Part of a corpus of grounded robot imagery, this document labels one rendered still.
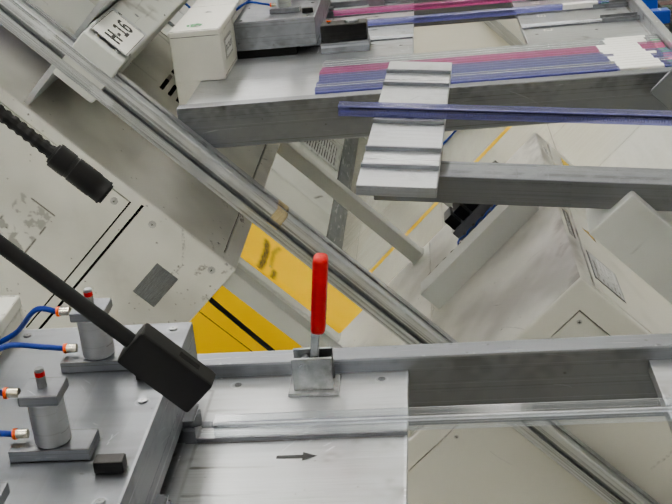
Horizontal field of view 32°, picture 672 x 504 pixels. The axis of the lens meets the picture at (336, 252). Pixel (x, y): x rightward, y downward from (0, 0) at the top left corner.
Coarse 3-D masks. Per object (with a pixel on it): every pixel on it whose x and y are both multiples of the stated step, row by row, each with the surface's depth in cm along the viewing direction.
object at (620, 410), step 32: (224, 416) 82; (256, 416) 82; (288, 416) 81; (320, 416) 81; (352, 416) 81; (384, 416) 80; (416, 416) 80; (448, 416) 80; (480, 416) 80; (512, 416) 79; (544, 416) 79; (576, 416) 79; (608, 416) 79; (640, 416) 79
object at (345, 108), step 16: (352, 112) 115; (368, 112) 114; (384, 112) 114; (400, 112) 114; (416, 112) 114; (432, 112) 114; (448, 112) 113; (464, 112) 113; (480, 112) 113; (496, 112) 113; (512, 112) 112; (528, 112) 112; (544, 112) 112; (560, 112) 112; (576, 112) 112; (592, 112) 112; (608, 112) 112; (624, 112) 111; (640, 112) 111; (656, 112) 111
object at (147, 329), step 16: (144, 336) 56; (160, 336) 57; (128, 352) 57; (144, 352) 57; (160, 352) 57; (176, 352) 57; (128, 368) 57; (144, 368) 57; (160, 368) 57; (176, 368) 57; (192, 368) 57; (208, 368) 58; (160, 384) 57; (176, 384) 57; (192, 384) 57; (208, 384) 57; (176, 400) 58; (192, 400) 58
